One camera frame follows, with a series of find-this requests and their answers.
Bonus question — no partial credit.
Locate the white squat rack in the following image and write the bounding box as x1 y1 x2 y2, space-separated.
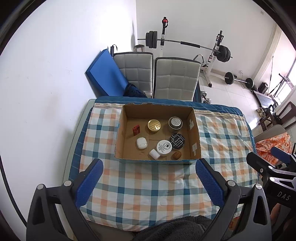
160 17 216 87

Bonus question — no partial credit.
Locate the black cable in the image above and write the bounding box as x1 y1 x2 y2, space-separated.
0 155 28 227

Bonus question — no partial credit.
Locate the black round tin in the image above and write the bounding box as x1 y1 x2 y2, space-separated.
169 133 185 150

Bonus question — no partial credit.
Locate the black tripod stand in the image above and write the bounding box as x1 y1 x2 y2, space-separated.
267 56 295 102

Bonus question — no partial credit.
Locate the black small speaker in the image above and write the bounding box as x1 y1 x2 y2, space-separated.
258 82 268 94

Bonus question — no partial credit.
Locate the right grey padded chair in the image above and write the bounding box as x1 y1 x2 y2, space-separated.
152 57 201 101

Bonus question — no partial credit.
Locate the white small cylinder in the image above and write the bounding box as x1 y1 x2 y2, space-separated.
149 149 160 160

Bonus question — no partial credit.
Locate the left grey padded chair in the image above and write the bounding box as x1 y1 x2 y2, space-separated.
113 52 154 98

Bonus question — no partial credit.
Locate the white round jar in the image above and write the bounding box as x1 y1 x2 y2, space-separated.
156 140 172 157

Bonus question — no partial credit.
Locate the red small card box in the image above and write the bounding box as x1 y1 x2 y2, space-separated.
132 125 140 136

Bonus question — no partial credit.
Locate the chrome dumbbell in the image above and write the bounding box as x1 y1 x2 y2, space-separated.
200 91 211 104

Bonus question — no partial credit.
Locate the dark fuzzy clothing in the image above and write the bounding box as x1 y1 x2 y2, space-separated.
132 215 212 241

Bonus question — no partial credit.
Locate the blue folded mat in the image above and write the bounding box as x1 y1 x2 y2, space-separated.
86 49 128 96

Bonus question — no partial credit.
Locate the grey padded chair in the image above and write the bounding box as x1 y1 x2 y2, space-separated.
152 57 201 101
113 52 154 98

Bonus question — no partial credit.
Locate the floor barbell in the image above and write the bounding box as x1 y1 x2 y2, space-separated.
224 72 254 89

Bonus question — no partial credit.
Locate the checkered tablecloth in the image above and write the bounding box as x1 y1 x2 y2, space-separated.
64 96 258 232

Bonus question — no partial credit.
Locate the white earbuds case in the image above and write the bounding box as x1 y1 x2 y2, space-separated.
136 137 148 150

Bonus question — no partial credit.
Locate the small brown wooden object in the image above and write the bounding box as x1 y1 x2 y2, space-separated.
172 151 182 160

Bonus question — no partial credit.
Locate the dark blue knit fabric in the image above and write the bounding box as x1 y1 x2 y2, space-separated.
123 83 147 98

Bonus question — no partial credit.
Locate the barbell on rack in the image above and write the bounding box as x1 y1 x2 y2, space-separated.
138 31 232 62

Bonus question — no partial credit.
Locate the dark wooden chair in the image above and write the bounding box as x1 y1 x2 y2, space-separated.
259 101 295 131

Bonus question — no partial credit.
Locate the open cardboard box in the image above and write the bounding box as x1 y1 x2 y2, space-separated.
114 103 201 164

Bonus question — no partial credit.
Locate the black blue weight bench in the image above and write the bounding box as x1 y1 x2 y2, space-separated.
193 82 202 103

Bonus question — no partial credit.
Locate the silver perforated metal can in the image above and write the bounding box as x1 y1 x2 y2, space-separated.
168 116 183 133

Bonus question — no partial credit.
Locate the orange patterned cloth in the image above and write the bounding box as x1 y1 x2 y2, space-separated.
254 133 293 167

